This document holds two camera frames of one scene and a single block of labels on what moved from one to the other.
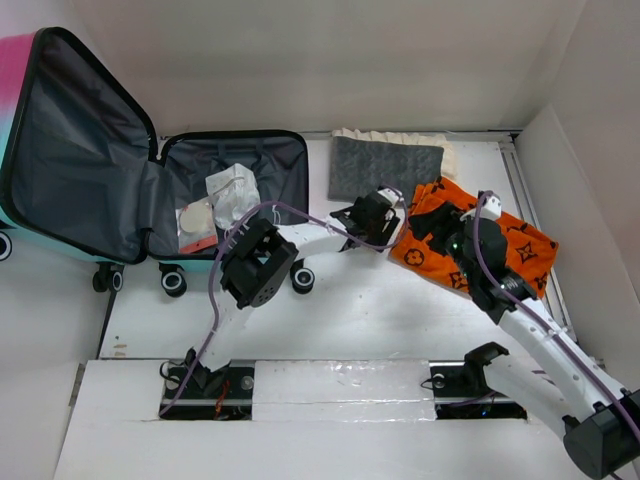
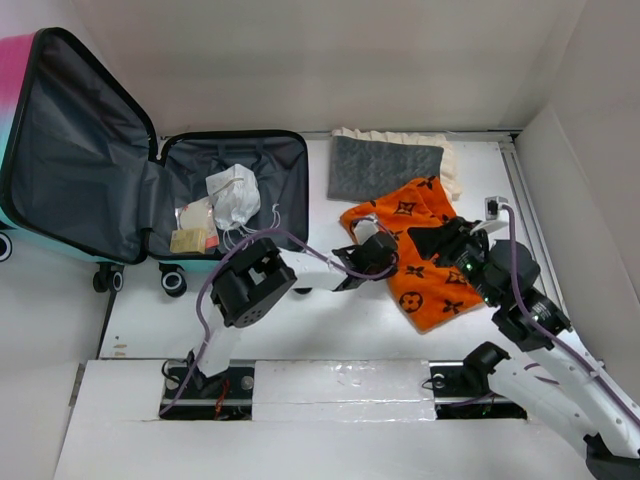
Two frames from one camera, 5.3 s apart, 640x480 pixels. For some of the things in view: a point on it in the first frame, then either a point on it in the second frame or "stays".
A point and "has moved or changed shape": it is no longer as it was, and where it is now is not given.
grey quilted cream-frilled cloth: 361,163 stays
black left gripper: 384,226 -> 391,273
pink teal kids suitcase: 82,171 stays
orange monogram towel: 531,252 has moved or changed shape
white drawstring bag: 234,192 stays
